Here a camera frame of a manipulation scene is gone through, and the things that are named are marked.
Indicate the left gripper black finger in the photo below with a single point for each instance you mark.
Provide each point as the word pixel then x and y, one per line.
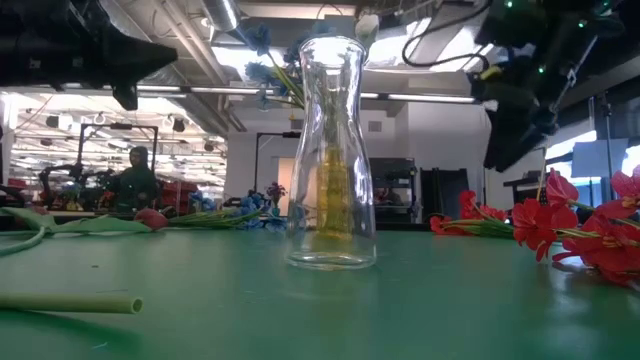
pixel 145 71
pixel 140 52

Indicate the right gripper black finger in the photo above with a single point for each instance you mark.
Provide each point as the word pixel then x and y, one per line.
pixel 515 140

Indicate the blue artificial flower bunch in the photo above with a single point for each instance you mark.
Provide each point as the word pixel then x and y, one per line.
pixel 260 40
pixel 250 205

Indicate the pink artificial tulip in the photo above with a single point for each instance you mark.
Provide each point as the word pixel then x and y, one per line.
pixel 150 219

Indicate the white artificial tulip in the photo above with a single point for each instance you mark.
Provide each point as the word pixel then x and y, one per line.
pixel 367 27

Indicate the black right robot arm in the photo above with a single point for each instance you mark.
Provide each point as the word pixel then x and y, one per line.
pixel 575 35

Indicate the background black robot arm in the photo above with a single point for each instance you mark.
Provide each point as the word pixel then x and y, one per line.
pixel 75 172

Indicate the purple flowers in teal vase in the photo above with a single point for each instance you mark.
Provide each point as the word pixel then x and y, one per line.
pixel 276 192

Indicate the clear glass vase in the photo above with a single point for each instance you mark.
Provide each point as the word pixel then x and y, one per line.
pixel 330 262

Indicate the black equipment desk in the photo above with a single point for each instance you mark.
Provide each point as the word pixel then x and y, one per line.
pixel 522 182

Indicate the red artificial flower bunch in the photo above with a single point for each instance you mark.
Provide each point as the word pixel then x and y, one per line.
pixel 470 200
pixel 535 225

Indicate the ceiling light strip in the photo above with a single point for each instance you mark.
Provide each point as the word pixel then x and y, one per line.
pixel 230 90
pixel 430 98

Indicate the white paper sheet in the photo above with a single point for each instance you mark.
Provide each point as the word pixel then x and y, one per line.
pixel 600 157

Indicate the black upright panels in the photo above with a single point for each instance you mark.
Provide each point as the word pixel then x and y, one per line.
pixel 445 195

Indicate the black tripod stand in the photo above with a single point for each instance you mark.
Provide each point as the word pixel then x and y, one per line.
pixel 607 125

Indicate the person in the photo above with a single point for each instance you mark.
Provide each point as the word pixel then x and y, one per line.
pixel 135 185

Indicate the black cabinet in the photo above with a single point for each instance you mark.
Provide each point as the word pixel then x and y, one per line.
pixel 395 167

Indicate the red storage boxes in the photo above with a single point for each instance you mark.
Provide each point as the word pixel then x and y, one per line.
pixel 180 192

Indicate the green table mat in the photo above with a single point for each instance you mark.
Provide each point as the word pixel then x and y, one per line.
pixel 350 310

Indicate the pale green stem foreground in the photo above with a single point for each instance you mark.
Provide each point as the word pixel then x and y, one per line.
pixel 75 302

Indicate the black gantry frame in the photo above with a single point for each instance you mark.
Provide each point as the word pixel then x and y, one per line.
pixel 120 126

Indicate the silver ceiling air duct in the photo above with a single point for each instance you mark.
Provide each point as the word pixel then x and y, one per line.
pixel 220 15

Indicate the black stand frame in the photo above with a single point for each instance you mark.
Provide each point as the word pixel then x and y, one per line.
pixel 256 160

